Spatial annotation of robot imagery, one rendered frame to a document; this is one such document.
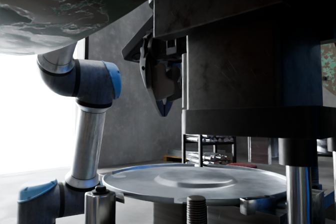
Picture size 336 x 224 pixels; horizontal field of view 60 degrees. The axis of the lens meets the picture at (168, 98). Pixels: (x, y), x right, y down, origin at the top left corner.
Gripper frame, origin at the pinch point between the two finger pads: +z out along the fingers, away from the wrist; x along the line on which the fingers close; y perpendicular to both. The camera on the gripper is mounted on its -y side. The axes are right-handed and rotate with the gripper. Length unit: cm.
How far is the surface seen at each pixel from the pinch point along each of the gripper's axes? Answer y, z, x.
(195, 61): 13.9, -5.7, -7.4
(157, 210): 4.3, 15.8, -4.9
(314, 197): 24.5, 11.8, 3.5
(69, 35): 23.1, -2.4, -29.8
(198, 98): 14.4, -0.8, -7.4
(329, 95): -142, -52, 660
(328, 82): -7, -18, 132
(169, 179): 7.2, 10.6, -5.3
